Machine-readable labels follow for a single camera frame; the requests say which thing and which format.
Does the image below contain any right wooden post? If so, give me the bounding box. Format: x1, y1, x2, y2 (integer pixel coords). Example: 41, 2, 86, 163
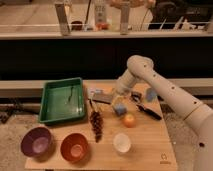
120, 1, 130, 35

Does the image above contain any black handled tool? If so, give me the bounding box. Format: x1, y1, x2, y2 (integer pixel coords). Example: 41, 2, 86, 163
131, 91, 162, 120

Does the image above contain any left wooden post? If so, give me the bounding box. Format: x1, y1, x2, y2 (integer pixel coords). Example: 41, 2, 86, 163
55, 3, 70, 36

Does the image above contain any dark red cup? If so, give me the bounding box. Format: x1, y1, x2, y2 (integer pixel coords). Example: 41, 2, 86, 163
71, 20, 83, 31

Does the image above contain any white small bowl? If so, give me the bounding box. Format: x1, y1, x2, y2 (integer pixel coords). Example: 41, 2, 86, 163
113, 133, 131, 154

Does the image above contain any orange bowl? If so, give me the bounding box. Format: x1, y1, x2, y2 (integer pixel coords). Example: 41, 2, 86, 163
60, 133, 89, 163

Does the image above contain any purple bowl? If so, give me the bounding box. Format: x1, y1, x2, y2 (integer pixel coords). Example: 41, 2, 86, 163
20, 127, 52, 157

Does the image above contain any green plastic tray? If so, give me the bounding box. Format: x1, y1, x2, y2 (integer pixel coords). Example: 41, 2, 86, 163
39, 77, 86, 125

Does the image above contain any orange fruit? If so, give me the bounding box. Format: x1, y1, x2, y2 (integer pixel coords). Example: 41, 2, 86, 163
122, 113, 136, 128

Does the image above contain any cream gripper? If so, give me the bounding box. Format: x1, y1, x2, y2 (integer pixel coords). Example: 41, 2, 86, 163
115, 78, 134, 96

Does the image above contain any wooden post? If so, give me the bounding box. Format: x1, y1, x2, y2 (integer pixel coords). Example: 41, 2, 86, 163
120, 1, 130, 35
55, 3, 70, 36

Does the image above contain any blue cup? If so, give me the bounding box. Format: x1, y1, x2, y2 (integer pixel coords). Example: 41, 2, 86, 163
145, 88, 157, 102

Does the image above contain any brown pine cone brush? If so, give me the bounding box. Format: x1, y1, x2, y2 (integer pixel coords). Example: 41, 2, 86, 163
89, 101, 103, 143

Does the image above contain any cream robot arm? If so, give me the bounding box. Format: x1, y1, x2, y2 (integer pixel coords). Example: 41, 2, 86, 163
115, 55, 213, 171

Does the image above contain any blue sponge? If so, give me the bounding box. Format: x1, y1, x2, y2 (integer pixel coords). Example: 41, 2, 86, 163
113, 103, 127, 116

